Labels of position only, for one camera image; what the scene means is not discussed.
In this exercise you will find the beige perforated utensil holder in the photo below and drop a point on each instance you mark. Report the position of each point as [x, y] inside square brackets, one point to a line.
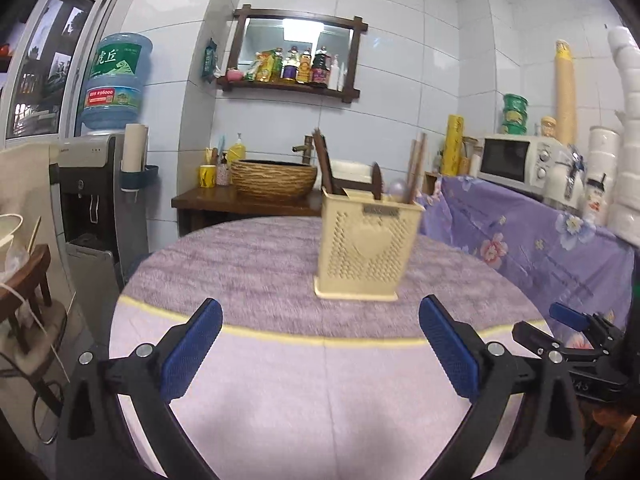
[367, 245]

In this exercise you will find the white bottle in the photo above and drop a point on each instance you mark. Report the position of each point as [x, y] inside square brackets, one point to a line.
[337, 75]

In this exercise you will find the white kettle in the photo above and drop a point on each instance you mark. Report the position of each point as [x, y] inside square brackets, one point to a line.
[557, 180]

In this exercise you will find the white microwave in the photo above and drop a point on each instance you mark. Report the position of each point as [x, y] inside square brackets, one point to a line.
[510, 160]

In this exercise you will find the pink bowl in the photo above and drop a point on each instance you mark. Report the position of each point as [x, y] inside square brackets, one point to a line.
[234, 75]

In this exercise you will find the wooden faucet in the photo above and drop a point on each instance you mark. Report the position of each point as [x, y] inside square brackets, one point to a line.
[305, 149]

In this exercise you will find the blue water bottle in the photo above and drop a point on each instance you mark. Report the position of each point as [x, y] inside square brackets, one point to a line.
[115, 85]

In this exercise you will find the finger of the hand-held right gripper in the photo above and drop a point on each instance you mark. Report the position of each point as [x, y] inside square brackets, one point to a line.
[570, 316]
[532, 337]

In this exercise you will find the tall stack of beige cups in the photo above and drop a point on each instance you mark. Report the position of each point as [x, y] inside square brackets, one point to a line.
[566, 95]

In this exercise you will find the bottle with yellow label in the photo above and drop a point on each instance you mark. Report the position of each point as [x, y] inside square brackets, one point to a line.
[305, 70]

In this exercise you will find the green hanging packet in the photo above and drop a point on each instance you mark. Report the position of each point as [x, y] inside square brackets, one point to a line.
[209, 60]

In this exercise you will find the white snowman cup stack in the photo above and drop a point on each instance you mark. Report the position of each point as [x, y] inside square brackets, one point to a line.
[600, 180]

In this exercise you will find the wooden chair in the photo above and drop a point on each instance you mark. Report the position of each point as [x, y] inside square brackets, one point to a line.
[35, 280]

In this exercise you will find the purple floral cloth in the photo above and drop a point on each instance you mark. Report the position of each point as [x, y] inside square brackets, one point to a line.
[525, 230]

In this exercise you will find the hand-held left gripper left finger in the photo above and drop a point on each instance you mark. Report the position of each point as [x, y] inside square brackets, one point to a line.
[192, 350]

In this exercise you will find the white plastic bag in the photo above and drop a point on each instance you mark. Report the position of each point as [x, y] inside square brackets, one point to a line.
[10, 245]

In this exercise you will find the yellow soap bottle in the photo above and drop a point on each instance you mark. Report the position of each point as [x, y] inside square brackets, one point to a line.
[237, 151]

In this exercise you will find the purple striped tablecloth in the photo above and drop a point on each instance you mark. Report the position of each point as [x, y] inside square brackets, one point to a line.
[325, 400]

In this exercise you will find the yellow cup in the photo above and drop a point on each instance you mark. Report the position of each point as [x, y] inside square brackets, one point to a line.
[207, 176]

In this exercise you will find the paper cup tube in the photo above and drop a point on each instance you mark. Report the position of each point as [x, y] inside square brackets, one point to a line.
[135, 155]

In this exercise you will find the wooden framed mirror shelf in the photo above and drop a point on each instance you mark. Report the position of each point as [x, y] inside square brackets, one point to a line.
[297, 90]

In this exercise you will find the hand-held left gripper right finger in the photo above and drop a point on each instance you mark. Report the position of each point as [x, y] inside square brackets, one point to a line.
[450, 350]

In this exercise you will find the blue cup holder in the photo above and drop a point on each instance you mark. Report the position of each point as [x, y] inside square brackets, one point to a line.
[147, 175]

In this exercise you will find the water dispenser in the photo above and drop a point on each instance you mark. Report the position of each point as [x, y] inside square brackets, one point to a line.
[90, 195]

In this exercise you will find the small yellow jar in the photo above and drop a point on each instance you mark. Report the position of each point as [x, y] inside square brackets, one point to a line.
[548, 127]

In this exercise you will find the dark wooden cabinet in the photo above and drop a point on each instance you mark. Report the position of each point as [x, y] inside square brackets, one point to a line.
[215, 207]

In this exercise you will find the patterned cup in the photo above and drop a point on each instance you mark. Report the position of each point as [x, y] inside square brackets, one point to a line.
[223, 176]

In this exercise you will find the yellow green snack packet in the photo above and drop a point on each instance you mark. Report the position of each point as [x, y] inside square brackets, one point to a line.
[267, 67]

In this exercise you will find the dark sauce bottle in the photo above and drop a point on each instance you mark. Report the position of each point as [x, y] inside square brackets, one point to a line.
[320, 70]

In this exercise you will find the woven basket basin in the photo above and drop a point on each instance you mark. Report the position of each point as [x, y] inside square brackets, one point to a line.
[272, 180]

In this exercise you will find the window with metal frame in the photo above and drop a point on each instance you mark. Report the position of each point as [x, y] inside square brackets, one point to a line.
[55, 60]

